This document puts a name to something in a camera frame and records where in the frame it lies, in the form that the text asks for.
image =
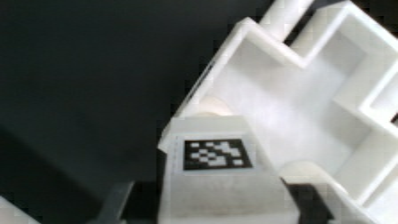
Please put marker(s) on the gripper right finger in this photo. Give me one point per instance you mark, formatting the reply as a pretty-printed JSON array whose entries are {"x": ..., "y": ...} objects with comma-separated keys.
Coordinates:
[{"x": 314, "y": 209}]

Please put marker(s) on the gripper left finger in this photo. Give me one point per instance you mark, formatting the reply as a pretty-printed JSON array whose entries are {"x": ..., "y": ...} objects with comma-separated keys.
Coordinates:
[{"x": 131, "y": 205}]

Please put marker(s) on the white chair leg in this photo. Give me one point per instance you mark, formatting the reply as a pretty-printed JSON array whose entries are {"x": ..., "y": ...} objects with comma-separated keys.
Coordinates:
[{"x": 223, "y": 188}]

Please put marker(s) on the white chair seat part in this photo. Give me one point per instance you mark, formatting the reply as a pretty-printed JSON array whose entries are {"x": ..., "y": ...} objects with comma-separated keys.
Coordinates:
[{"x": 305, "y": 75}]

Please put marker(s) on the white L-shaped fence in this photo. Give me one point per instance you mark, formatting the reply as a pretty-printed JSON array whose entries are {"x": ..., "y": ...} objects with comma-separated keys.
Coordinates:
[{"x": 13, "y": 216}]

